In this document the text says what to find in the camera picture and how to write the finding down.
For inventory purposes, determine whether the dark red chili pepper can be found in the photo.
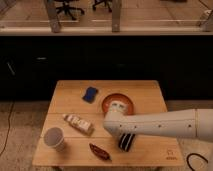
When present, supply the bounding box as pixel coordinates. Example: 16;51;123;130
89;143;110;160

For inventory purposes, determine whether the black office chair right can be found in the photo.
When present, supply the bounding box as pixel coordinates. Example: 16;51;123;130
91;0;113;14

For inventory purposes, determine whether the white tube bottle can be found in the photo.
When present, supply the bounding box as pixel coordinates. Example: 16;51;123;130
63;114;94;135

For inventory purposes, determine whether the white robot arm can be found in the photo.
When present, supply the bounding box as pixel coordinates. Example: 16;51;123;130
103;101;213;142

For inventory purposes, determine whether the grey paper cup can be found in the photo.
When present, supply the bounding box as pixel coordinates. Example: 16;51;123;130
44;127;65;151

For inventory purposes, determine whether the orange bowl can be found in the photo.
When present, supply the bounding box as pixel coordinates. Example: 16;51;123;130
102;93;134;115

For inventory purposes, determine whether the black office chair left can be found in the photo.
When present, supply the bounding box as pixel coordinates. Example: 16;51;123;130
54;0;85;20

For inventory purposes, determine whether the black cable right floor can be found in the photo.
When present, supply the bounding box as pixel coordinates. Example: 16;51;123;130
186;152;213;171

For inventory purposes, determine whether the black cable floor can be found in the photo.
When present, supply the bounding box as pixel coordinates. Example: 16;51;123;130
186;152;213;171
0;99;16;158

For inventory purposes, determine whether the blue sponge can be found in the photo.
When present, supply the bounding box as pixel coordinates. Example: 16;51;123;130
82;87;98;103

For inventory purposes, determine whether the black office chair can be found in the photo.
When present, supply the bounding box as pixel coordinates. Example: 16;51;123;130
54;0;85;20
91;0;113;14

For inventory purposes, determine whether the black cable left floor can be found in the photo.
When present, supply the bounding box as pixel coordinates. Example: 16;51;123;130
0;99;16;158

